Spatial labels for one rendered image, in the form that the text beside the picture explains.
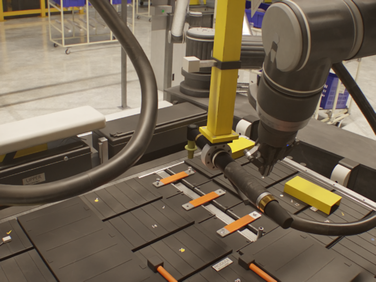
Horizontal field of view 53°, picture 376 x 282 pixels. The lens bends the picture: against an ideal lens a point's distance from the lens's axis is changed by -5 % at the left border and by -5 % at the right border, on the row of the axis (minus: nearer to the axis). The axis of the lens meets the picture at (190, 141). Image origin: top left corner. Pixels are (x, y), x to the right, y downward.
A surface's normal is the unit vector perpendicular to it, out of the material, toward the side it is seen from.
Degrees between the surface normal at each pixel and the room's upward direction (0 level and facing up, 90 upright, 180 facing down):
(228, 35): 90
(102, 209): 0
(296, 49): 101
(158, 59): 90
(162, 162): 0
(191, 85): 90
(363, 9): 48
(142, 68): 59
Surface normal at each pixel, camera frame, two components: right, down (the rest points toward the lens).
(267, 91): -0.83, 0.39
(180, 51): 0.64, 0.37
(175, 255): 0.06, -0.90
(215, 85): -0.91, 0.14
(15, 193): 0.05, -0.32
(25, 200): 0.11, 0.30
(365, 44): 0.36, 0.66
